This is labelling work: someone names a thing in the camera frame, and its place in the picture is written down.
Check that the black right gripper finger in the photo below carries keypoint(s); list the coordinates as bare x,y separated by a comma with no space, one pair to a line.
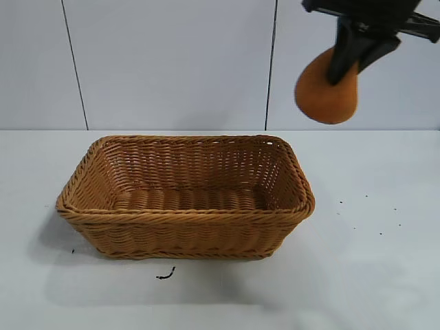
343,51
376,51

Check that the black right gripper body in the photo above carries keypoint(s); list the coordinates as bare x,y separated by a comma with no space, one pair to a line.
371,12

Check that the orange soft toy fruit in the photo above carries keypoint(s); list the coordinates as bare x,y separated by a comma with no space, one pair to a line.
323,99

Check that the tan woven wicker basket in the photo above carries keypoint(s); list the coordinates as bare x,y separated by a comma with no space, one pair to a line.
178,233

